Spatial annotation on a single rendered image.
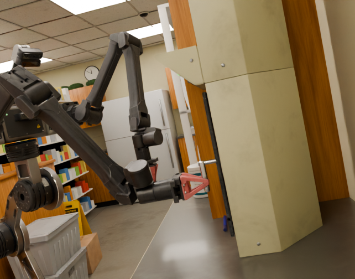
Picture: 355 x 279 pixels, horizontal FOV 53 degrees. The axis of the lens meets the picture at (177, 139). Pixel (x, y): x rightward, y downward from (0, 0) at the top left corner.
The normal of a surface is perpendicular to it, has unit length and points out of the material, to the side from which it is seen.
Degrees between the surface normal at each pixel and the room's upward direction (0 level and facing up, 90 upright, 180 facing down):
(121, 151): 90
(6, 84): 112
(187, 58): 90
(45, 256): 95
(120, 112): 90
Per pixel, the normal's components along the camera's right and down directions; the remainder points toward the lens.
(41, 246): -0.12, 0.19
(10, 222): -0.57, 0.18
